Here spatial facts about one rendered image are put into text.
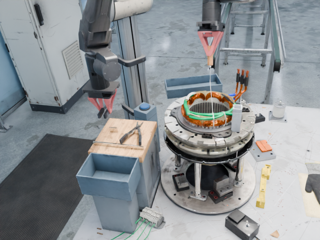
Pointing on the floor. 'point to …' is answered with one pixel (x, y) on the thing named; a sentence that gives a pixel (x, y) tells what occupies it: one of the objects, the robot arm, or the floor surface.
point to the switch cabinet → (45, 51)
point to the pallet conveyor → (276, 61)
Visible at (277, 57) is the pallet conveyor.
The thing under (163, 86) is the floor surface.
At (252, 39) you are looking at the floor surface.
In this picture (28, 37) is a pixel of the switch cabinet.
